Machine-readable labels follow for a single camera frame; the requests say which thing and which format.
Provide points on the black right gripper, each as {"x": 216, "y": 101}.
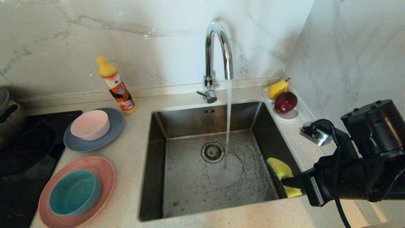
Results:
{"x": 322, "y": 186}

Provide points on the yellow green sponge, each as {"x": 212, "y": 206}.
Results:
{"x": 278, "y": 166}

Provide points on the chrome gooseneck faucet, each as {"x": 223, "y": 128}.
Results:
{"x": 208, "y": 57}

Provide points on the orange dish soap bottle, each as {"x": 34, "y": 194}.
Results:
{"x": 121, "y": 91}

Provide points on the pale pink bowl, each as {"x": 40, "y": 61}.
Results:
{"x": 90, "y": 124}

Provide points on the stainless steel sink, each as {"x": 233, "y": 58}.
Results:
{"x": 196, "y": 190}

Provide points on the small white dish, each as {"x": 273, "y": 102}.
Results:
{"x": 288, "y": 116}

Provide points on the dark red apple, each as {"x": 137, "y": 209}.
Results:
{"x": 285, "y": 102}

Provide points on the round metal drain strainer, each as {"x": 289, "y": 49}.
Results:
{"x": 212, "y": 152}

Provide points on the yellow pear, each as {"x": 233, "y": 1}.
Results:
{"x": 277, "y": 89}

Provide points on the pink plate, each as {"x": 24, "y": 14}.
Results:
{"x": 104, "y": 171}

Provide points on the blue grey plate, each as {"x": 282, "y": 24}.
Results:
{"x": 94, "y": 144}

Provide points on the teal bowl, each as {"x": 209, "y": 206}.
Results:
{"x": 73, "y": 193}

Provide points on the black induction cooktop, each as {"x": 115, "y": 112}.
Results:
{"x": 19, "y": 190}

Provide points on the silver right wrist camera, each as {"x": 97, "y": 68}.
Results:
{"x": 316, "y": 134}

